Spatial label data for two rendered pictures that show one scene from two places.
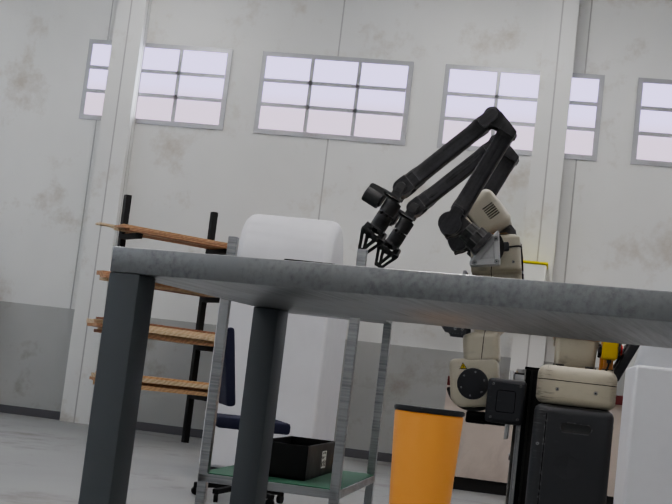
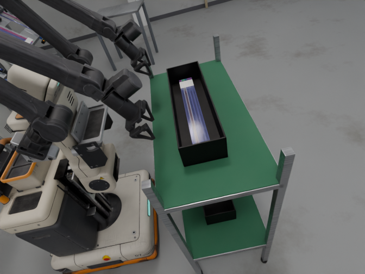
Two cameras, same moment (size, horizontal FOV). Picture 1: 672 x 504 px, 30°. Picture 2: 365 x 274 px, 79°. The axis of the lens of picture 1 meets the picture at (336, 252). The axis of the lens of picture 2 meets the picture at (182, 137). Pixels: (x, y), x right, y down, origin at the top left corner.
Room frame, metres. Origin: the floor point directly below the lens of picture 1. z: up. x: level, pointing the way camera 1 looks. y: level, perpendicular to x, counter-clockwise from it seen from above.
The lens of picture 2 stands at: (5.19, -0.12, 1.64)
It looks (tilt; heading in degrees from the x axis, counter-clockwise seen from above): 45 degrees down; 175
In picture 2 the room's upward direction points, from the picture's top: 16 degrees counter-clockwise
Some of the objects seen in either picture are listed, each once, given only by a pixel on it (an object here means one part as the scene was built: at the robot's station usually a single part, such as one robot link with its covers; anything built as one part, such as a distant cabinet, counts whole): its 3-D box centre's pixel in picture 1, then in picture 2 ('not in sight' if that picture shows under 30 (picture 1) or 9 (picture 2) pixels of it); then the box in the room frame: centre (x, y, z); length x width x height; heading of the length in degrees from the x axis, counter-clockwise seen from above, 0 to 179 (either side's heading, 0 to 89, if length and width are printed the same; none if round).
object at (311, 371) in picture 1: (282, 348); not in sight; (8.23, 0.28, 0.86); 0.83 x 0.71 x 1.72; 170
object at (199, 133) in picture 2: not in sight; (193, 110); (4.40, 0.03, 0.98); 0.51 x 0.07 x 0.03; 170
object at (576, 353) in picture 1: (575, 352); (30, 166); (4.24, -0.84, 0.87); 0.23 x 0.15 x 0.11; 170
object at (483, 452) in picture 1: (560, 442); not in sight; (10.34, -2.01, 0.41); 2.28 x 1.77 x 0.82; 170
